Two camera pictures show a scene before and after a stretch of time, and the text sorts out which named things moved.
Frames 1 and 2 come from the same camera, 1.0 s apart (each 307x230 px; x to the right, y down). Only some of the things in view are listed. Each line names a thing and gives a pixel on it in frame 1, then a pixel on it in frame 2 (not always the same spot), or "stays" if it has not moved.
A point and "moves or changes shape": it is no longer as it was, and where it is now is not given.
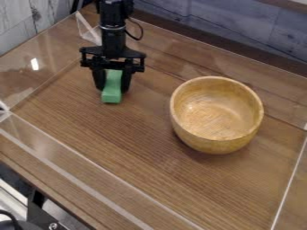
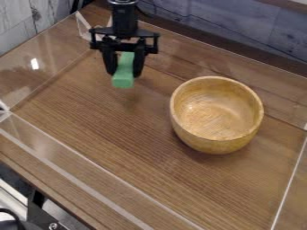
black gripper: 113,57 -> 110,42
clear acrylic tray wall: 193,154 stays
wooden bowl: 217,113 stays
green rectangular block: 113,88 moves or changes shape
